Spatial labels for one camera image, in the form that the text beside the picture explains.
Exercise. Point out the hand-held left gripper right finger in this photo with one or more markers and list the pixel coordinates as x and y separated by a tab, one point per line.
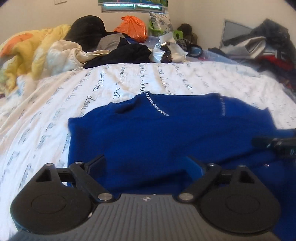
195	168

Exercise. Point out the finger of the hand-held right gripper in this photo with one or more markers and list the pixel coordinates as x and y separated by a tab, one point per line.
262	141

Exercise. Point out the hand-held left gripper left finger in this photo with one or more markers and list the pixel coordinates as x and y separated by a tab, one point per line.
96	168

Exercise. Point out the blue beaded sweater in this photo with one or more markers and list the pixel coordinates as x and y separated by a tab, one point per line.
150	134

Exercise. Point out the dark navy clothes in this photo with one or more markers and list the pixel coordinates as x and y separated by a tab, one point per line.
129	54

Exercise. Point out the dark patterned cloth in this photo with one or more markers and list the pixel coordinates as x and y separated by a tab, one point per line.
289	89

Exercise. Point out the white script-printed bedspread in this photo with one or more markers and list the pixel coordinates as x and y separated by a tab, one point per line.
34	115

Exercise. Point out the red garment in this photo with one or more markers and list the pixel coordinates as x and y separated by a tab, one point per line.
275	61

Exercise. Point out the dark fur coat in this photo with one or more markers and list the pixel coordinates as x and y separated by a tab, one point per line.
272	32

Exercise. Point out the grey framed board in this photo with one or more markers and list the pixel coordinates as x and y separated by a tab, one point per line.
233	30

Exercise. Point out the cream white cloth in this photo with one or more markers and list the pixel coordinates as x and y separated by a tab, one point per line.
62	55

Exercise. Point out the white crumpled wrapper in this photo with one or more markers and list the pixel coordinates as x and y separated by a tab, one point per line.
175	49

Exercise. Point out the grey garment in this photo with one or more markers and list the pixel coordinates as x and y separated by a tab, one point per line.
108	41

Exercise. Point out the yellow floral quilt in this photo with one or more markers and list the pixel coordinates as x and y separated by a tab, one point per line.
27	51

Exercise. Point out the brown plush toy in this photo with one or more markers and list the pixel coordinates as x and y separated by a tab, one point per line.
185	29

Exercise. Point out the orange plastic bag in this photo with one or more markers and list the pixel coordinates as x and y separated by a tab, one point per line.
131	27

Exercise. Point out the blue floral pillow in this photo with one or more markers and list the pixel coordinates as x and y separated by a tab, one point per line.
161	20

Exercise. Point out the window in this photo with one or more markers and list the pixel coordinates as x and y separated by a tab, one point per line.
120	7

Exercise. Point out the white wall switch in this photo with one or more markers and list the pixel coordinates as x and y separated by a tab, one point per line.
60	1

